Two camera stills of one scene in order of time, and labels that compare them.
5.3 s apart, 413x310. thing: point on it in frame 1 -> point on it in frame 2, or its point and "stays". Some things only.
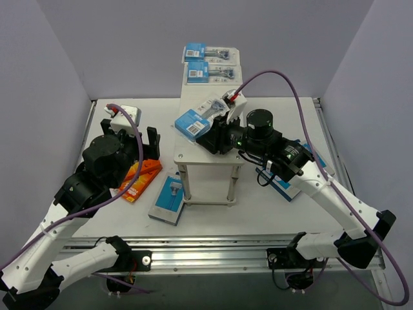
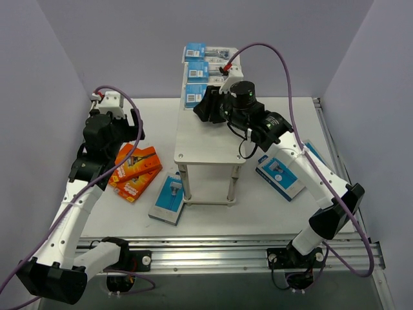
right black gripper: [221, 136] -> [217, 105]
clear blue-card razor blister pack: [193, 123] -> [193, 95]
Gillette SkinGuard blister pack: [204, 73] stays
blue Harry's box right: [287, 190] stays
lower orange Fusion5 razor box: [139, 185] stays
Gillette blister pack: [213, 55] stays
